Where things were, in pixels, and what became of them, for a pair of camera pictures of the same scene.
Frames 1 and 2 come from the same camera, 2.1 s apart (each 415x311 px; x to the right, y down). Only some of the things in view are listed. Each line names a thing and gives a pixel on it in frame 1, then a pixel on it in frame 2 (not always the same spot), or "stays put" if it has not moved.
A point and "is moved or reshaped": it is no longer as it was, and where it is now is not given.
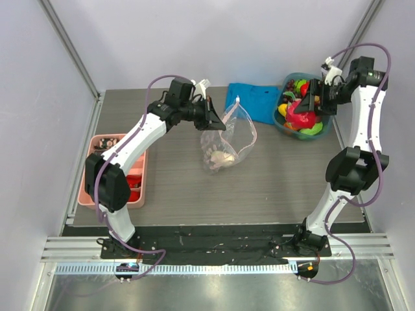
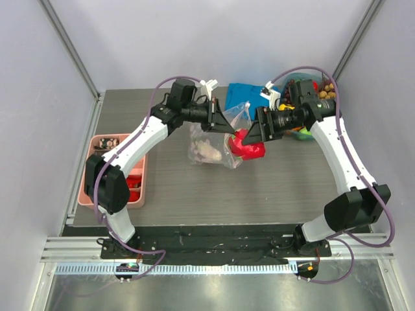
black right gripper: x=321 y=96 -> x=264 y=124
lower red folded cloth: x=134 y=196 stays put
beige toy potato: x=221 y=159 -> x=203 y=151
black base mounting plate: x=213 y=245 stays put
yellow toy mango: x=282 y=109 stays put
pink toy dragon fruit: x=299 y=119 is moved or reshaped
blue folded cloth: x=260 y=102 stays put
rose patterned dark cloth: x=106 y=143 stays put
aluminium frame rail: x=366 y=247 stays put
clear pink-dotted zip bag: x=225 y=149 is moved or reshaped
